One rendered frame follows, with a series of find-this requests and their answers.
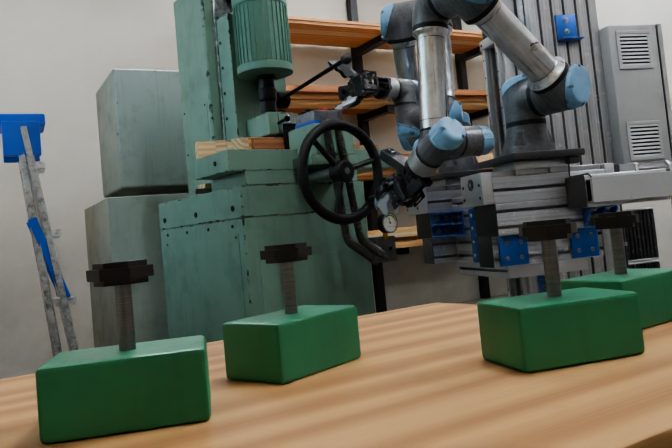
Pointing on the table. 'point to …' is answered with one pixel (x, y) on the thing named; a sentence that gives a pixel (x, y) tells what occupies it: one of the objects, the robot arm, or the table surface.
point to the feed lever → (309, 82)
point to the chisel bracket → (266, 125)
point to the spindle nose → (267, 95)
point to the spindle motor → (261, 25)
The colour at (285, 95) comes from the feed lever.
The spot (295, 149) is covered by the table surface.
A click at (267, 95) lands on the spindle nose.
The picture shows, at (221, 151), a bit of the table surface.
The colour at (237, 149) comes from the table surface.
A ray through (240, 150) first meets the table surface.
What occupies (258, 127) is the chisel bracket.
